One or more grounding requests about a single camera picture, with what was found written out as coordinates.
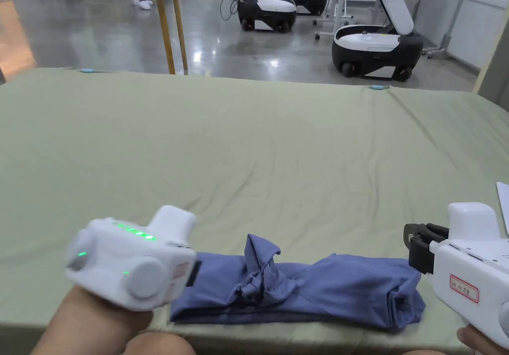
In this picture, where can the person's right hand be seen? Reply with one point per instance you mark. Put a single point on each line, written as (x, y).
(481, 341)

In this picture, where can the white card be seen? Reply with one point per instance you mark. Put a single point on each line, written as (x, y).
(504, 208)

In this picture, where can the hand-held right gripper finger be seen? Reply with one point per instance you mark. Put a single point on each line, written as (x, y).
(438, 231)
(413, 233)

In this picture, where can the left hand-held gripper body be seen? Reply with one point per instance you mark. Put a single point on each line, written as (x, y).
(119, 259)

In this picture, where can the blue garment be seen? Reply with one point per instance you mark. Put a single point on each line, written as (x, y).
(318, 287)

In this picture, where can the person's left forearm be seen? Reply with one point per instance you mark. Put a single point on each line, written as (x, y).
(59, 341)

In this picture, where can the person's left hand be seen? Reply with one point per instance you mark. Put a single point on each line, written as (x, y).
(99, 315)

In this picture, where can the light blue sheet clip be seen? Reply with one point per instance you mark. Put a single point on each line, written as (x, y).
(86, 70)
(379, 87)

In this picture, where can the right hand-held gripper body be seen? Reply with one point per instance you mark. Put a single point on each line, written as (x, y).
(469, 275)

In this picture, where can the bed with pale green sheet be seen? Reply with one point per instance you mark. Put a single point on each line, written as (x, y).
(246, 152)

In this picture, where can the white desk on casters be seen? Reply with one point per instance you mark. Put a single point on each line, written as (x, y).
(338, 9)

